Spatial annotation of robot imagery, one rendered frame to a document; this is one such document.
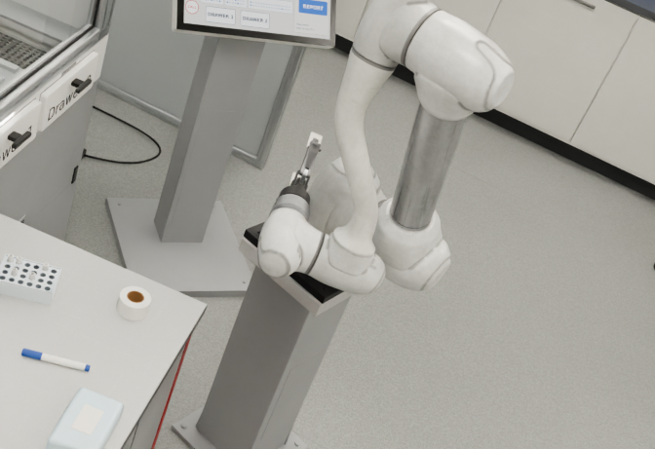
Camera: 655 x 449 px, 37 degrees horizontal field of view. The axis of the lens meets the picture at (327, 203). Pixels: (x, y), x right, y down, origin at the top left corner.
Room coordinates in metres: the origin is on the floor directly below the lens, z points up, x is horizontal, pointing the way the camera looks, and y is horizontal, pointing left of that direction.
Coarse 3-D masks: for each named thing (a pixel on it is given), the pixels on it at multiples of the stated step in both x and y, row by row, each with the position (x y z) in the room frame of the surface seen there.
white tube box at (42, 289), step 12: (12, 264) 1.54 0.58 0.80; (24, 264) 1.55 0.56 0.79; (36, 264) 1.57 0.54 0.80; (0, 276) 1.49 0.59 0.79; (12, 276) 1.50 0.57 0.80; (24, 276) 1.52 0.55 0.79; (36, 276) 1.53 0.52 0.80; (48, 276) 1.55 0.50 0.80; (0, 288) 1.48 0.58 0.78; (12, 288) 1.48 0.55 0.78; (24, 288) 1.49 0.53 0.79; (36, 288) 1.49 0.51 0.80; (48, 288) 1.52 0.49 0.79; (36, 300) 1.49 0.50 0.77; (48, 300) 1.50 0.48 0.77
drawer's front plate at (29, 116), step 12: (24, 108) 1.91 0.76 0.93; (36, 108) 1.94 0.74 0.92; (12, 120) 1.84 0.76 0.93; (24, 120) 1.89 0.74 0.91; (36, 120) 1.95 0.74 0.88; (0, 132) 1.78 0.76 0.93; (0, 144) 1.78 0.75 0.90; (24, 144) 1.91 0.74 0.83; (0, 156) 1.79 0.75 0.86; (12, 156) 1.85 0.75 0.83
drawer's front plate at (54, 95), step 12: (84, 60) 2.21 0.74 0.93; (96, 60) 2.27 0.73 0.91; (72, 72) 2.14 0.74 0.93; (84, 72) 2.20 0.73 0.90; (60, 84) 2.06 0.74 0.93; (48, 96) 2.00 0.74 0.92; (60, 96) 2.07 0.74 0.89; (72, 96) 2.15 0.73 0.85; (48, 108) 2.01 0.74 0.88; (60, 108) 2.09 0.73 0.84
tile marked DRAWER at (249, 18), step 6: (246, 12) 2.67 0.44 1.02; (252, 12) 2.68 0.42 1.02; (258, 12) 2.69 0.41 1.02; (246, 18) 2.66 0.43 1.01; (252, 18) 2.67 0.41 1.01; (258, 18) 2.68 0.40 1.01; (264, 18) 2.69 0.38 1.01; (246, 24) 2.65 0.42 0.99; (252, 24) 2.66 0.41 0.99; (258, 24) 2.67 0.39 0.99; (264, 24) 2.68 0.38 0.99
